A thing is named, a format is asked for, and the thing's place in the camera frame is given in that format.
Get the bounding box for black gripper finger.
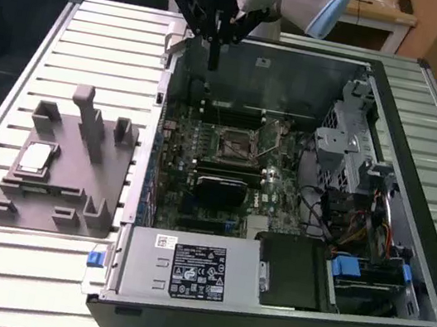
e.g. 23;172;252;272
212;2;270;79
159;0;226;72

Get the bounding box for CPU socket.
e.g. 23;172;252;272
211;124;259;168

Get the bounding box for orange wire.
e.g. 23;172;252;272
374;222;398;260

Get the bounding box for black plastic shroud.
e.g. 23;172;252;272
244;228;336;316

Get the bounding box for black rating label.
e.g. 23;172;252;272
166;239;229;304

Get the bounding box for red wire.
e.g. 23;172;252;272
349;209;379;224

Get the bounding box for perforated metal drive cage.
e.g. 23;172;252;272
304;74;387;206

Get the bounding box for green motherboard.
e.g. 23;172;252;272
140;93;323;253

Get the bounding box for silver CPU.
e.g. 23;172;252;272
17;141;54;176

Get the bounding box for hard disk in blue carrier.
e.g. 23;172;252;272
327;252;415;296

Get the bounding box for green RAM stick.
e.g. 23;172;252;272
17;179;83;199

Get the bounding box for white barcode sticker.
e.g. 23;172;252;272
153;233;178;251

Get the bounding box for blue case latch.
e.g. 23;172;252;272
85;248;108;271

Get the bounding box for RAM slot white latches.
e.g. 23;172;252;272
201;97;269;116
200;106;268;126

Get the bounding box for black graphics card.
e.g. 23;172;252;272
191;172;250;214

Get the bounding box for silver power supply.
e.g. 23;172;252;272
112;219;276;322

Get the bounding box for grey parts rack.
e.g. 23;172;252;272
0;71;149;248

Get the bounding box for black expansion slot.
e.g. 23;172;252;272
176;214;226;235

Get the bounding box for silver chipset heatsink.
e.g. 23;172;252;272
245;214;272;243

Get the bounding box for yellow wire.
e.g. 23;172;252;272
337;224;376;251

